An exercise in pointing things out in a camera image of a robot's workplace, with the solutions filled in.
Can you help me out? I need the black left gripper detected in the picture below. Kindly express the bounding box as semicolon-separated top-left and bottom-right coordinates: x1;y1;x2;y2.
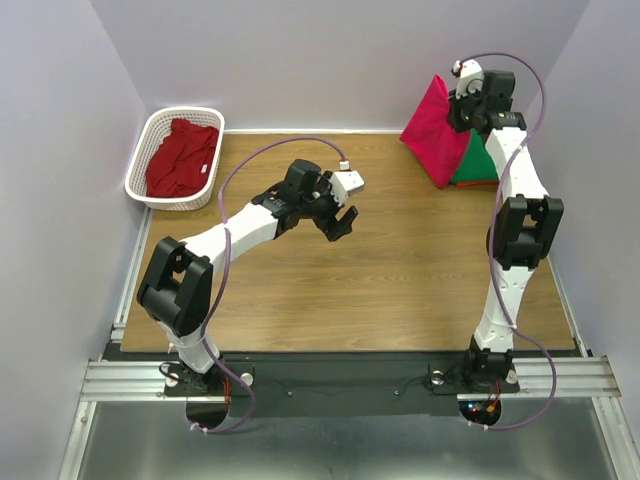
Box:
299;171;358;242

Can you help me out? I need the bright pink t shirt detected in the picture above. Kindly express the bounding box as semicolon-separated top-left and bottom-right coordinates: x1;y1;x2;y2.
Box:
400;75;471;189

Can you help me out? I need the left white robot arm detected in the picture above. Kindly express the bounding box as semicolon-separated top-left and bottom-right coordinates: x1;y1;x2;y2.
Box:
136;159;365;394

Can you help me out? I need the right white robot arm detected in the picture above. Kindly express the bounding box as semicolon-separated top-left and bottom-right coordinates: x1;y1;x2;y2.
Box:
448;60;564;390

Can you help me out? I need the folded green t shirt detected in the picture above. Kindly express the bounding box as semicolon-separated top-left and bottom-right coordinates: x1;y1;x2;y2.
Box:
450;131;499;183

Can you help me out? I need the folded orange t shirt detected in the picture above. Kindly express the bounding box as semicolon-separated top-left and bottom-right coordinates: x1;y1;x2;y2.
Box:
451;180;499;188

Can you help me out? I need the dark red t shirt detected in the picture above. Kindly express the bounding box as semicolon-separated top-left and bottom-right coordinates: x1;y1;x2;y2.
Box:
146;118;219;198

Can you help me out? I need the white perforated plastic basket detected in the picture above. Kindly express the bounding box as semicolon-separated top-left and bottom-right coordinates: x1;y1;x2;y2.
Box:
124;106;225;211

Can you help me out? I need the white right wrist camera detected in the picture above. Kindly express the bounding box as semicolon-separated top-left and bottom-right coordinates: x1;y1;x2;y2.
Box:
451;59;484;99

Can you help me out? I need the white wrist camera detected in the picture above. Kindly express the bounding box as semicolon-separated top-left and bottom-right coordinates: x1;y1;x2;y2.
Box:
451;59;484;99
329;160;365;207

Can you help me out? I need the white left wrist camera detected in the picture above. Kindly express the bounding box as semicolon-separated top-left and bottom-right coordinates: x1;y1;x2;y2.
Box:
329;160;365;207

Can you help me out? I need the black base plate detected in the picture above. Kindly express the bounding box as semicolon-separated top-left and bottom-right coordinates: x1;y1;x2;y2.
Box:
162;349;521;419

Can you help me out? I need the aluminium frame rail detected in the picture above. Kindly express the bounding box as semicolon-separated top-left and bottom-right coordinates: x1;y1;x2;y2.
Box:
59;204;171;480

